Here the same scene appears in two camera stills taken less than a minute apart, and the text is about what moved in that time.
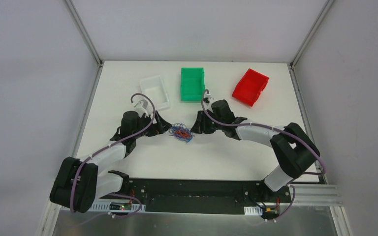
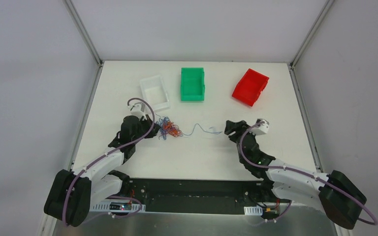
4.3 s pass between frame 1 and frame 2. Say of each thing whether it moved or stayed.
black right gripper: moved
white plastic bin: stayed
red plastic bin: stayed
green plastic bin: stayed
